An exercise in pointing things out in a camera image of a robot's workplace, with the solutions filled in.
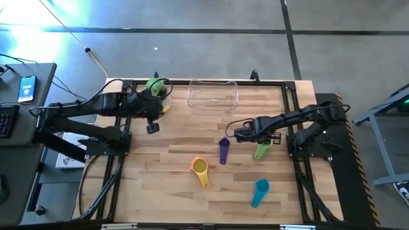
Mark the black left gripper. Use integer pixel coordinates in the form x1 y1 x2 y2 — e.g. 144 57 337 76
139 88 167 135

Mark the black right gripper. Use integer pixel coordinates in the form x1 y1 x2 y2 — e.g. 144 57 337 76
234 115 282 145

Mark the green measuring cup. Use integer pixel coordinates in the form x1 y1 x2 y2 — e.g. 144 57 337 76
253 138 274 161

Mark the purple measuring cup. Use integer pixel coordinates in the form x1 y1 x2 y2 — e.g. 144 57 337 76
218 137 231 165

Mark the teal measuring cup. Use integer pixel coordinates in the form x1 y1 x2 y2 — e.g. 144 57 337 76
251 178 271 209

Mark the yellow measuring cup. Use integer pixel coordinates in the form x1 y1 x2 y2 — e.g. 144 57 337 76
190 157 211 190

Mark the clear plastic basket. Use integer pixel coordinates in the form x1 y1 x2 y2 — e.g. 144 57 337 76
187 79 240 112

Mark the potted succulent patterned pot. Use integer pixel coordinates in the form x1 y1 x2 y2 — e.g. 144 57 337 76
144 77 173 113

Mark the white printed paper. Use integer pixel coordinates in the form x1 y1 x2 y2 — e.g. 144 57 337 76
55 132 91 169

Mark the black hazard-striped floor mat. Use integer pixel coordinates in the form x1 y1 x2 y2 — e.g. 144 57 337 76
314 92 382 228

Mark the smartphone with blue screen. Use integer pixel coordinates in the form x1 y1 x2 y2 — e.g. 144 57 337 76
17 75 38 104

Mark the grey side desk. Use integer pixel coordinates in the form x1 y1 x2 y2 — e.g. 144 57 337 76
0 62 58 226

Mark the grey metal stand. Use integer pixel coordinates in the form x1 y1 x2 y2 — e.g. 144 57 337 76
351 83 409 188

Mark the black keyboard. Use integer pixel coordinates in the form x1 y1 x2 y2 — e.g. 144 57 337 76
0 104 21 139

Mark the dark device green light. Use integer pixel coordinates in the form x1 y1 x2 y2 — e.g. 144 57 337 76
388 83 409 113

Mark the person's shoe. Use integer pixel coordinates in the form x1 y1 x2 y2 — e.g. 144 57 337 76
392 180 409 207

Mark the black rounded desk object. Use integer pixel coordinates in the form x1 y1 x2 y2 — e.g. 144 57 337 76
0 174 10 205

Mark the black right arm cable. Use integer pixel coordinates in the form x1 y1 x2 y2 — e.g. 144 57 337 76
224 117 255 139

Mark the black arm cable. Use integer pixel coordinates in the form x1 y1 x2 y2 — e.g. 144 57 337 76
84 77 174 106
224 117 255 139

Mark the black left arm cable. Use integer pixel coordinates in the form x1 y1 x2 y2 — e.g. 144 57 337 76
84 77 174 106

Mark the black aluminium table frame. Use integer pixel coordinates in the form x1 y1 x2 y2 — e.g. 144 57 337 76
77 78 345 224

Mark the yellow floor cable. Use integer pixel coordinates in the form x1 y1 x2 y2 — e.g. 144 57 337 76
38 0 111 79

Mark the silver metal bracket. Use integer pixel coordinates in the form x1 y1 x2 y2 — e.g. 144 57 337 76
279 224 317 230
101 223 138 230

